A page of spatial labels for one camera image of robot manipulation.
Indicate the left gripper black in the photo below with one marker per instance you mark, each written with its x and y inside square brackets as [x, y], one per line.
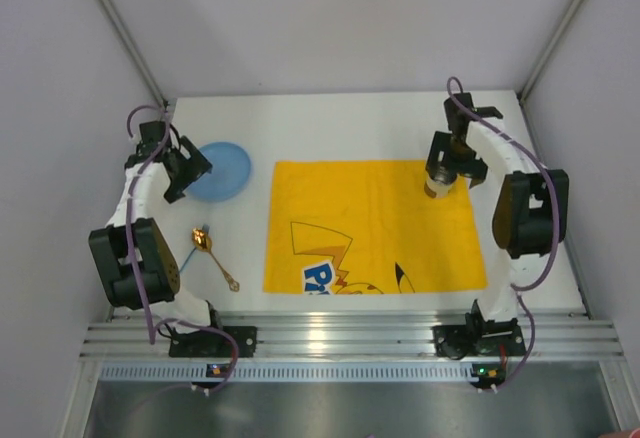
[185, 172]

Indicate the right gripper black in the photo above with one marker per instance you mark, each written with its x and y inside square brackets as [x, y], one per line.
[455, 156]

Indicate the metal cup brown base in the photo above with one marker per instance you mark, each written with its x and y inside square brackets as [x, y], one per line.
[439, 185]

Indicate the light blue plate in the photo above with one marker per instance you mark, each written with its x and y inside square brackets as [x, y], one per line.
[230, 173]

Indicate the gold spoon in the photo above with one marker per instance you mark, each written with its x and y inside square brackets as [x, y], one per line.
[203, 242]

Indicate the yellow Pikachu cloth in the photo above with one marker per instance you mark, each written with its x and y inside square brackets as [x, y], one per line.
[368, 228]

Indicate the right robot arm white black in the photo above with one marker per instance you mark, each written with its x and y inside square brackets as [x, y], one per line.
[526, 222]

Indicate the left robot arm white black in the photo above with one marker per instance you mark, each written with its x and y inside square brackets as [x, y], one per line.
[134, 261]

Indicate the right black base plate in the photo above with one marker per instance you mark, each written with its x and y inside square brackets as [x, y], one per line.
[456, 342]

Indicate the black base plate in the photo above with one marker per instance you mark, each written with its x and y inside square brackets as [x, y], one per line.
[456, 342]
[203, 344]

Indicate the left frame post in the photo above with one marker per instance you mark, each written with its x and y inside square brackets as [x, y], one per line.
[132, 50]

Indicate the frame post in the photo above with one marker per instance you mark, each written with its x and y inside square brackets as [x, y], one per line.
[132, 50]
[559, 31]

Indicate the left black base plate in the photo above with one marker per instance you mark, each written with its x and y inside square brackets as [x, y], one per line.
[203, 344]

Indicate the aluminium mounting rail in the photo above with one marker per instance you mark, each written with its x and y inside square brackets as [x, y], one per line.
[334, 336]

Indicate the slotted cable duct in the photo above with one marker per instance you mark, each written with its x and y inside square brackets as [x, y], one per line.
[294, 372]

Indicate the right frame post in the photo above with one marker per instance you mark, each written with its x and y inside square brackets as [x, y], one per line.
[559, 31]

